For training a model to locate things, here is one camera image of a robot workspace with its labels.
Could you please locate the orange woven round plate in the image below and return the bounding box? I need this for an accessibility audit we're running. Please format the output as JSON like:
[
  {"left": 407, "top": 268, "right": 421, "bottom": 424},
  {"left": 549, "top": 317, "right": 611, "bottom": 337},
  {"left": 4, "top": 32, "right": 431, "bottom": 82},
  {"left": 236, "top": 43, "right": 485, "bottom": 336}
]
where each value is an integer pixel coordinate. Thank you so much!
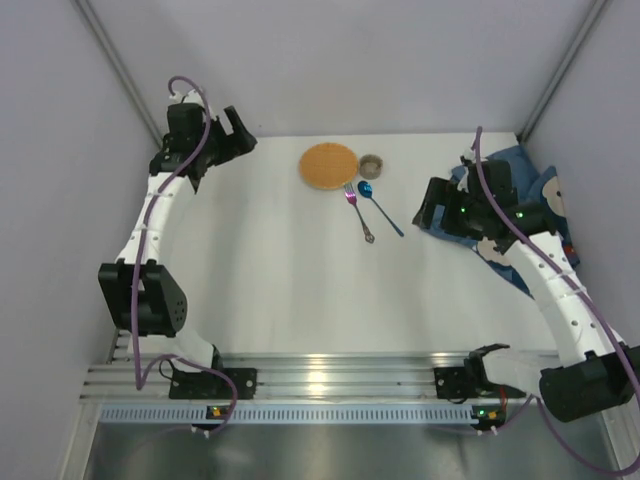
[{"left": 298, "top": 142, "right": 359, "bottom": 190}]

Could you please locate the shiny blue spoon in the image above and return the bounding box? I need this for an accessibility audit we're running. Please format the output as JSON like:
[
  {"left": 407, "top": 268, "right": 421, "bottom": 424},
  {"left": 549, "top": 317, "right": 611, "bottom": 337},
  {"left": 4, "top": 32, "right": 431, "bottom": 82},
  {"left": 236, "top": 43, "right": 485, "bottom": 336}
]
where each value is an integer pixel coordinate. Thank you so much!
[{"left": 357, "top": 180, "right": 405, "bottom": 237}]

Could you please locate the slotted grey cable duct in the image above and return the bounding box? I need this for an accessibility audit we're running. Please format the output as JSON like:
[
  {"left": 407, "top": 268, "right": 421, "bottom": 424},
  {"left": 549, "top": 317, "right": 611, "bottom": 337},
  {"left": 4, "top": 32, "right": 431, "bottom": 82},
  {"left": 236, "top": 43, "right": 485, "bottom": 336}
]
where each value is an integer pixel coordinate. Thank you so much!
[{"left": 99, "top": 404, "right": 505, "bottom": 426}]

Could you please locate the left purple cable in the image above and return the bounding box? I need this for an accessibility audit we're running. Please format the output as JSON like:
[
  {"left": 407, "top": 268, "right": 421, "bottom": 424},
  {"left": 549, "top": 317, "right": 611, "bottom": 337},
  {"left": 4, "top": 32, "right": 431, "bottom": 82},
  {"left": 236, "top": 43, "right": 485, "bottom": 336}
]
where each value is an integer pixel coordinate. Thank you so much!
[{"left": 128, "top": 75, "right": 239, "bottom": 436}]

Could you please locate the blue cartoon placemat cloth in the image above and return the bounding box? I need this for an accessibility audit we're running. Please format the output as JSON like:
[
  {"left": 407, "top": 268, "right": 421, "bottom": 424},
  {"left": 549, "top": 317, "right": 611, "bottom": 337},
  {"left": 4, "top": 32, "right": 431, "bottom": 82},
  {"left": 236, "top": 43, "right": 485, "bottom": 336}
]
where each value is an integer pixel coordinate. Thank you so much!
[{"left": 421, "top": 146, "right": 580, "bottom": 295}]

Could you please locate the small brown woven cup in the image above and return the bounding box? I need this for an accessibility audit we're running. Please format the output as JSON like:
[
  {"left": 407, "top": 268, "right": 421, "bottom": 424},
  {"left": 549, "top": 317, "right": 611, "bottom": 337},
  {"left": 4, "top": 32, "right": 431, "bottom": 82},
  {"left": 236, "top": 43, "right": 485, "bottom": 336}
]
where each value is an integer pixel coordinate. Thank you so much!
[{"left": 359, "top": 154, "right": 383, "bottom": 180}]

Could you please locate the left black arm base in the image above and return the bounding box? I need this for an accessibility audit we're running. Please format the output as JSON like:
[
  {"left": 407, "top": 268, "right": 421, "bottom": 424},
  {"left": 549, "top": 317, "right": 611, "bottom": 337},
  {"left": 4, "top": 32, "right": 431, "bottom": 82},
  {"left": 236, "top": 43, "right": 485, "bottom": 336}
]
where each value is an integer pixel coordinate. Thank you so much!
[{"left": 158, "top": 360, "right": 258, "bottom": 400}]

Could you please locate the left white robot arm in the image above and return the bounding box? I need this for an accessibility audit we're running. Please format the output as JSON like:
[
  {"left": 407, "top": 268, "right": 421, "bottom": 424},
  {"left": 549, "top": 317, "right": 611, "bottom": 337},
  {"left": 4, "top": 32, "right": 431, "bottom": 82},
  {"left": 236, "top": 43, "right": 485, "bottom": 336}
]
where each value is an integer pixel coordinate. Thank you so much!
[{"left": 98, "top": 88, "right": 257, "bottom": 370}]

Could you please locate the left aluminium frame post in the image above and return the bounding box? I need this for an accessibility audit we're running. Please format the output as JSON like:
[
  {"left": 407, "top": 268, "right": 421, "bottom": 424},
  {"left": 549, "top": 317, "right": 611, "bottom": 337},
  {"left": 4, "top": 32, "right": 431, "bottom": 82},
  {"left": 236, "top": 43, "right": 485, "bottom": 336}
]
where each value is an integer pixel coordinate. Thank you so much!
[{"left": 70, "top": 0, "right": 162, "bottom": 146}]

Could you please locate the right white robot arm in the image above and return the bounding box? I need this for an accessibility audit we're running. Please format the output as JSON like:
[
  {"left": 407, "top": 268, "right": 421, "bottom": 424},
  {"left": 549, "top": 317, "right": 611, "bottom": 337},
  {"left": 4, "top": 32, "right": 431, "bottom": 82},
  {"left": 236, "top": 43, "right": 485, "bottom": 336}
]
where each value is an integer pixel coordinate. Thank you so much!
[{"left": 413, "top": 147, "right": 639, "bottom": 422}]

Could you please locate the right aluminium frame post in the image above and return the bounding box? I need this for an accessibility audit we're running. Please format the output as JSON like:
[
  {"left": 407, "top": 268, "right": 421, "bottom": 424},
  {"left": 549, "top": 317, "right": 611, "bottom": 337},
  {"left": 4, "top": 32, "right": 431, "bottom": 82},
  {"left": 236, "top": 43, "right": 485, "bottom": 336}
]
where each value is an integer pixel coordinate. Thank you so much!
[{"left": 516, "top": 0, "right": 612, "bottom": 144}]

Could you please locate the iridescent purple fork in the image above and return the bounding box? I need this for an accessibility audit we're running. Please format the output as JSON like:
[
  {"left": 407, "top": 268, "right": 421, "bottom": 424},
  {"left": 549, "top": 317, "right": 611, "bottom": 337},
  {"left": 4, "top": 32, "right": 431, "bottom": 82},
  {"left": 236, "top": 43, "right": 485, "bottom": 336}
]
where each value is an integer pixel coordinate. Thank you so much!
[{"left": 343, "top": 182, "right": 375, "bottom": 244}]

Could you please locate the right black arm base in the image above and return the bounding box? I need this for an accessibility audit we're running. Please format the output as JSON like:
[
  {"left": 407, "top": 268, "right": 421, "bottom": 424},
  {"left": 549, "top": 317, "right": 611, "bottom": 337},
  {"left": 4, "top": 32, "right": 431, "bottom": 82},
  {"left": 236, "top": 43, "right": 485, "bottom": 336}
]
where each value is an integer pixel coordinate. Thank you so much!
[{"left": 434, "top": 343, "right": 526, "bottom": 404}]

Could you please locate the aluminium frame post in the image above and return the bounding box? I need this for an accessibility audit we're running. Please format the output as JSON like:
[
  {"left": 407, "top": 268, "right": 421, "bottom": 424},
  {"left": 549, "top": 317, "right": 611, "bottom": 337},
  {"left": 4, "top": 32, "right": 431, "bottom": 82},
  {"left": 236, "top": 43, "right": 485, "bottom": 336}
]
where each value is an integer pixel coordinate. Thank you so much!
[
  {"left": 516, "top": 0, "right": 612, "bottom": 144},
  {"left": 70, "top": 0, "right": 162, "bottom": 146}
]

